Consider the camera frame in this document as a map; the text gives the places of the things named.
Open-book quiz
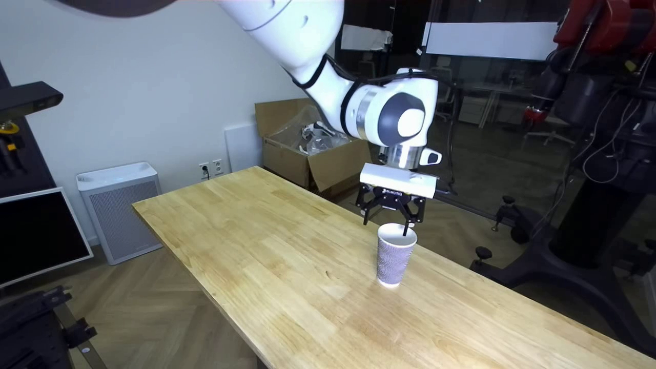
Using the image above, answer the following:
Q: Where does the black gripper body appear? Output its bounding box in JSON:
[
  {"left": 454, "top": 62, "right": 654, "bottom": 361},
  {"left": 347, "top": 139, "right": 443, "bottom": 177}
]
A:
[{"left": 358, "top": 184, "right": 456, "bottom": 212}]

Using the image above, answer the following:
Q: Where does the grey paper cup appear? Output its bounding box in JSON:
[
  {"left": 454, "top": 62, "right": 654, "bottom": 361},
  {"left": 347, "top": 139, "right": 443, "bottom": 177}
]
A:
[{"left": 374, "top": 221, "right": 420, "bottom": 292}]

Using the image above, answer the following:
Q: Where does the open cardboard box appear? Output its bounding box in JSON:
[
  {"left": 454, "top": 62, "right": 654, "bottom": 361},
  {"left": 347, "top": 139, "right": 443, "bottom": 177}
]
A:
[{"left": 254, "top": 96, "right": 374, "bottom": 194}]

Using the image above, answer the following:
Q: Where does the clear plastic wrap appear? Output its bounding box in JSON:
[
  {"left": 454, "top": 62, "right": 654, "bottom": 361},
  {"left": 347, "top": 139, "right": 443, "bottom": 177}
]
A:
[{"left": 294, "top": 121, "right": 351, "bottom": 156}]

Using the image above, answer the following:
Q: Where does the small red object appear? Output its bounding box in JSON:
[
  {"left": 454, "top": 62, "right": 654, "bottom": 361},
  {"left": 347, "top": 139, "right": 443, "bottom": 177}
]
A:
[{"left": 522, "top": 104, "right": 549, "bottom": 132}]

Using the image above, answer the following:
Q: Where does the white board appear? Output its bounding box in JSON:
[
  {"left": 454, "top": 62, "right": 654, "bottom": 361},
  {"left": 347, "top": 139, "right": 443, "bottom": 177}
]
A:
[{"left": 417, "top": 19, "right": 562, "bottom": 63}]

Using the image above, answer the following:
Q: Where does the white air purifier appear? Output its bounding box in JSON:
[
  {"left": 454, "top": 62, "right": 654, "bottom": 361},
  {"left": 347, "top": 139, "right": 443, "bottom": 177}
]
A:
[{"left": 74, "top": 160, "right": 165, "bottom": 267}]

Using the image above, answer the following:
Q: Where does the red Baxter robot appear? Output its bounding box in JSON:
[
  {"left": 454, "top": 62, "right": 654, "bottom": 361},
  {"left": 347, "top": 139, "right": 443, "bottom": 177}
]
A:
[{"left": 552, "top": 0, "right": 656, "bottom": 67}]

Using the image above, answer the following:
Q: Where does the black framed monitor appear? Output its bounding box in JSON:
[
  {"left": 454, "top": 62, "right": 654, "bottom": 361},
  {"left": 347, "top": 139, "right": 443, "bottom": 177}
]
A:
[{"left": 0, "top": 184, "right": 96, "bottom": 292}]

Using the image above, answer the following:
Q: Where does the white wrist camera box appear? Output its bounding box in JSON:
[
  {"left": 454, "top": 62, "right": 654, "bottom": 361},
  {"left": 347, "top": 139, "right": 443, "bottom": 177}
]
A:
[{"left": 358, "top": 163, "right": 440, "bottom": 201}]

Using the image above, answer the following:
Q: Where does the white wall panel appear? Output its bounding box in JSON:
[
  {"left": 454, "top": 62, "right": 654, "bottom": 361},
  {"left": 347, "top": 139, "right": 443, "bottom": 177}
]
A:
[{"left": 222, "top": 121, "right": 264, "bottom": 172}]

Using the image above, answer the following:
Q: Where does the white wall outlet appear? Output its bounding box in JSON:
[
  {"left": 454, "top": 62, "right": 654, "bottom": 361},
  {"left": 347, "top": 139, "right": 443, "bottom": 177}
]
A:
[{"left": 197, "top": 158, "right": 227, "bottom": 180}]

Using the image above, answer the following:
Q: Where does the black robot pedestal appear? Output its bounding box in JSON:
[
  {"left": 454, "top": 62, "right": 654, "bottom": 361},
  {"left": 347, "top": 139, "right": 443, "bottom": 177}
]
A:
[{"left": 469, "top": 63, "right": 656, "bottom": 357}]

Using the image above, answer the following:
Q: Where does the black camera stand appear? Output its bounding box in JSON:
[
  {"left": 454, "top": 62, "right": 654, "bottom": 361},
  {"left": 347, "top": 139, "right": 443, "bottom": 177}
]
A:
[{"left": 0, "top": 285, "right": 108, "bottom": 369}]

